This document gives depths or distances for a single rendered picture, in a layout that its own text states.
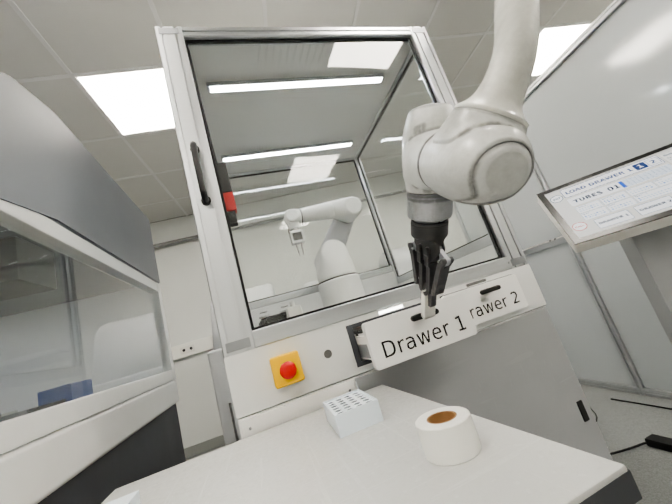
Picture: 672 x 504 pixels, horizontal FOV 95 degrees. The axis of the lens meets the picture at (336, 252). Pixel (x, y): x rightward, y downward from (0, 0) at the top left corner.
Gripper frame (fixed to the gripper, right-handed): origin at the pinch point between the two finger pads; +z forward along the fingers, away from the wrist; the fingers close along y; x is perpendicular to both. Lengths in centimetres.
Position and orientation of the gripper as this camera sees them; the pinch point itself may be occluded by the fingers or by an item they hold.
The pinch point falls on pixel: (428, 303)
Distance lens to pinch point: 74.6
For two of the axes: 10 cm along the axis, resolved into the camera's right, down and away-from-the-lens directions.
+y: -3.6, -3.1, 8.8
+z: 1.0, 9.3, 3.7
